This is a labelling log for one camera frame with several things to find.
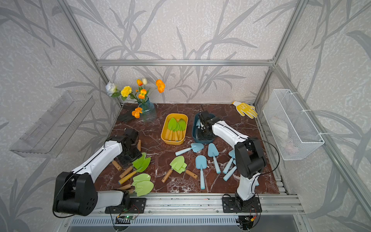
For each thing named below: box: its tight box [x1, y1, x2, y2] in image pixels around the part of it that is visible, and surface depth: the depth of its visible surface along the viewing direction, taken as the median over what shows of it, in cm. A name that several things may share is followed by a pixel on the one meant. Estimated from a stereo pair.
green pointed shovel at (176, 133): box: [174, 122, 180, 142], surface depth 104 cm
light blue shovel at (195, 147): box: [174, 142, 205, 157], surface depth 96 cm
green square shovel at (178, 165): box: [161, 155, 188, 184], surface depth 88 cm
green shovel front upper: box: [117, 173, 152, 190], surface depth 84 cm
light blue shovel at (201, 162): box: [195, 155, 208, 190], surface depth 89 cm
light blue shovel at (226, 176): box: [223, 165, 238, 182], surface depth 84 cm
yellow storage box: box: [160, 113, 189, 145], surface depth 106 cm
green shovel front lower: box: [127, 180, 155, 197], surface depth 82 cm
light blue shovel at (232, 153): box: [222, 149, 235, 175], surface depth 88 cm
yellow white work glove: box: [231, 101, 258, 120], surface depth 121 cm
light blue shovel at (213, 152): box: [207, 142, 221, 174], surface depth 94 cm
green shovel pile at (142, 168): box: [117, 157, 152, 186], surface depth 88 cm
